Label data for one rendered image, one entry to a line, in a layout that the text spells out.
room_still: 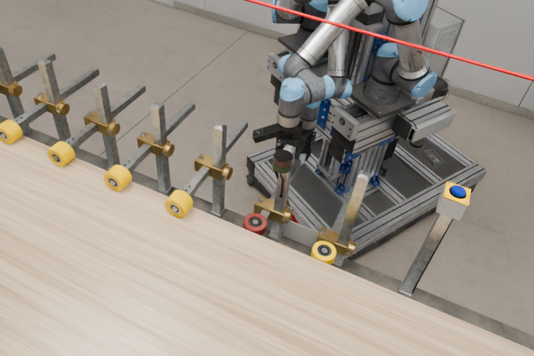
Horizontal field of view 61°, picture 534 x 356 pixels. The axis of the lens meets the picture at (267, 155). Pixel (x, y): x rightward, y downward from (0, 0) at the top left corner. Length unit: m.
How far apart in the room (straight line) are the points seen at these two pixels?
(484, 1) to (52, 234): 3.33
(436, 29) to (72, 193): 1.67
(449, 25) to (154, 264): 1.65
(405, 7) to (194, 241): 0.98
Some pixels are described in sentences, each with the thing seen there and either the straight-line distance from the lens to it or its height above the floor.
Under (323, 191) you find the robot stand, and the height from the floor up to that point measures 0.21.
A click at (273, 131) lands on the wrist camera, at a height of 1.16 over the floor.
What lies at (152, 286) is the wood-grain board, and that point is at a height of 0.90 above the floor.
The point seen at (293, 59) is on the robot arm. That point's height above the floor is 1.33.
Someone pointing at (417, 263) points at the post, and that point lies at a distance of 1.62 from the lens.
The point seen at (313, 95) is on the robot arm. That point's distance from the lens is 1.46.
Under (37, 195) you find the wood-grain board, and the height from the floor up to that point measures 0.90.
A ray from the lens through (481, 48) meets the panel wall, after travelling 4.08.
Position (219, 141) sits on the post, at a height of 1.10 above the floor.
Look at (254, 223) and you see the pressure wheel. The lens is 1.56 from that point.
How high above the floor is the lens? 2.12
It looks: 42 degrees down
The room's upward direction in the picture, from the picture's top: 7 degrees clockwise
